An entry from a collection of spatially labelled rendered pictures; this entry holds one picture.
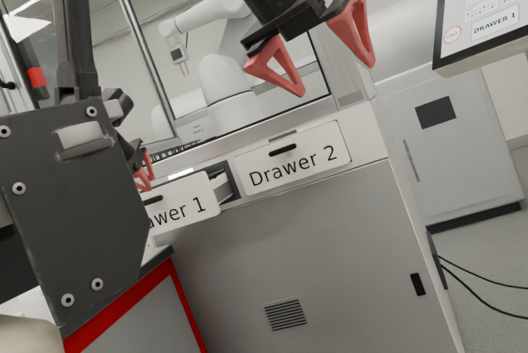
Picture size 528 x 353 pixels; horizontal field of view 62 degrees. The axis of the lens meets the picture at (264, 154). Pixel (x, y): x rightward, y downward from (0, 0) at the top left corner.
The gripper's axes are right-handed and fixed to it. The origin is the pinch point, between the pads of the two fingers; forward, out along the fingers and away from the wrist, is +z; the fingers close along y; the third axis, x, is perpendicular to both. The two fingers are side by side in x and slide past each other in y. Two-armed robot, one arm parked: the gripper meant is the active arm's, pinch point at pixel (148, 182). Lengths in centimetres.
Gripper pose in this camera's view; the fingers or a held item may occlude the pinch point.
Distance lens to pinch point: 104.7
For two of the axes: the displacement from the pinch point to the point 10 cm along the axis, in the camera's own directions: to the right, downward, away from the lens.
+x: -8.9, 3.4, 3.2
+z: 4.6, 6.6, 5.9
